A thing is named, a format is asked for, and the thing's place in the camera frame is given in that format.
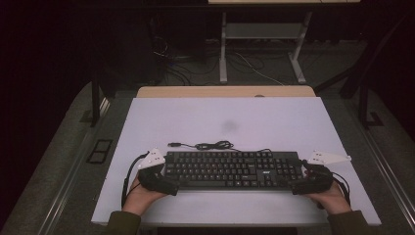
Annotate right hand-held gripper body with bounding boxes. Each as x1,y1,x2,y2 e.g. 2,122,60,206
301,150,352,195

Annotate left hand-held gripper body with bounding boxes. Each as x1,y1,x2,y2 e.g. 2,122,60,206
137,147,180,194

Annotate black computer keyboard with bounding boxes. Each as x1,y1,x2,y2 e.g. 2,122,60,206
161,150,304,192

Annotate black keyboard cable with plug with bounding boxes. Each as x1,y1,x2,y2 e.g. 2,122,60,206
167,140,272,154

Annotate person's left hand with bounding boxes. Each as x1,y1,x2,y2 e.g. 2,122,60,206
121,176,168,216

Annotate person's right hand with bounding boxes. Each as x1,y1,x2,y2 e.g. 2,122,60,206
305,185,352,216

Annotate black metal stand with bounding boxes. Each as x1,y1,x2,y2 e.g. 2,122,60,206
313,13,386,130
90,73,111,128

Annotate wooden table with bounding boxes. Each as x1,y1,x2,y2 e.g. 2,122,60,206
136,85,317,99

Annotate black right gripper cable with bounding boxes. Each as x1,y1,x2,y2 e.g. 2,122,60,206
332,170,352,210

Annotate black floor socket frame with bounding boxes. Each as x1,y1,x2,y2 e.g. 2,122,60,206
85,138,114,165

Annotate metal floor rail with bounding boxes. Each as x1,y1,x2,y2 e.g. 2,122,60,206
345,99,415,231
36,97,112,235

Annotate black floor cables tangle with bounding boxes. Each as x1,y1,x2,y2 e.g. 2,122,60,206
152,35,220,86

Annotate white floor cable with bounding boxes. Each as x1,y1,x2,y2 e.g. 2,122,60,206
234,52,286,87

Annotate white metal-frame desk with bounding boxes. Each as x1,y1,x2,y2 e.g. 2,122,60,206
207,0,361,85

